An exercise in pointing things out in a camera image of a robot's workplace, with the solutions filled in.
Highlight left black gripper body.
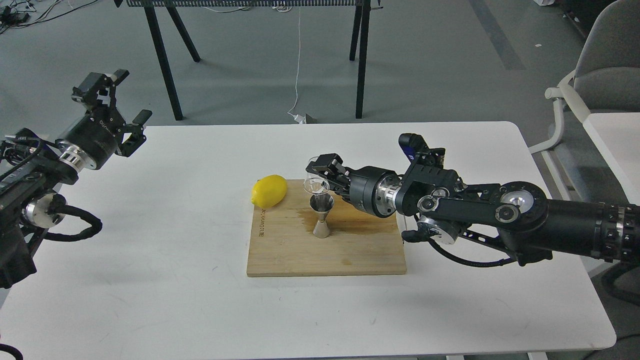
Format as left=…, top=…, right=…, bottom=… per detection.
left=55, top=110, right=131, bottom=171

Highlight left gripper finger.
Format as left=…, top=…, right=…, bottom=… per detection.
left=118, top=109, right=153, bottom=157
left=71, top=69, right=130, bottom=123

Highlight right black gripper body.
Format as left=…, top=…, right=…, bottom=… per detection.
left=347, top=166, right=401, bottom=218

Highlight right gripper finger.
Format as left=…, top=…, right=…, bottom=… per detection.
left=326, top=176, right=352, bottom=203
left=312, top=153, right=351, bottom=183

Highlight steel double jigger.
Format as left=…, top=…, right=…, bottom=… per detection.
left=310, top=193, right=334, bottom=239

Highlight small clear glass cup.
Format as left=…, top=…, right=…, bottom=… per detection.
left=302, top=156, right=330, bottom=196

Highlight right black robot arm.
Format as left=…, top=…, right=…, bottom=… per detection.
left=306, top=133, right=639, bottom=268

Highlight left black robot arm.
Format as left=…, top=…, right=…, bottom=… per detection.
left=0, top=69, right=152, bottom=289

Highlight yellow lemon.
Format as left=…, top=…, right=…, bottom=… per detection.
left=250, top=174, right=288, bottom=209

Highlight bamboo cutting board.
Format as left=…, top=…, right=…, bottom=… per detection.
left=246, top=179, right=407, bottom=277

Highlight grey office chair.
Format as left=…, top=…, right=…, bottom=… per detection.
left=527, top=0, right=640, bottom=226

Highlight white hanging cable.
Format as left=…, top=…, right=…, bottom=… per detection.
left=287, top=7, right=318, bottom=124

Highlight floor cables pile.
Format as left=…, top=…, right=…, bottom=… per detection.
left=0, top=0, right=101, bottom=35

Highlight black metal table frame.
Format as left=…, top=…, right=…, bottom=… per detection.
left=113, top=0, right=383, bottom=124

